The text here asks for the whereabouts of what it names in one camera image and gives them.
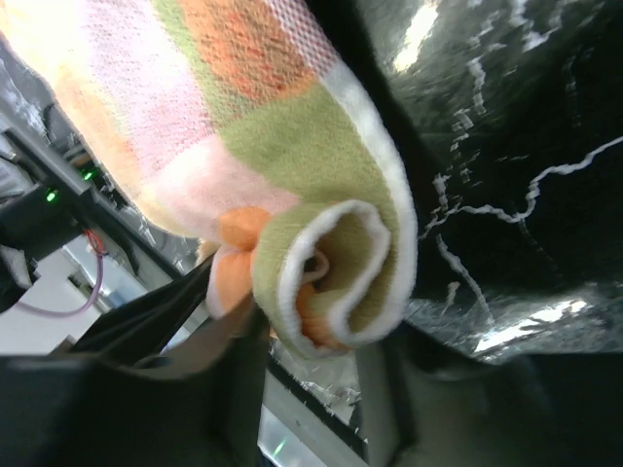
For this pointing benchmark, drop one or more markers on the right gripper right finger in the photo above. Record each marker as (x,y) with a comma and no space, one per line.
(426,404)

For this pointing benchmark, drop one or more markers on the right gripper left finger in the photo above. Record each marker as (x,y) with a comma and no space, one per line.
(122,396)

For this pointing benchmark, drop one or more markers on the orange blue dotted towel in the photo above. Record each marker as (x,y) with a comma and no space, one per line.
(238,123)

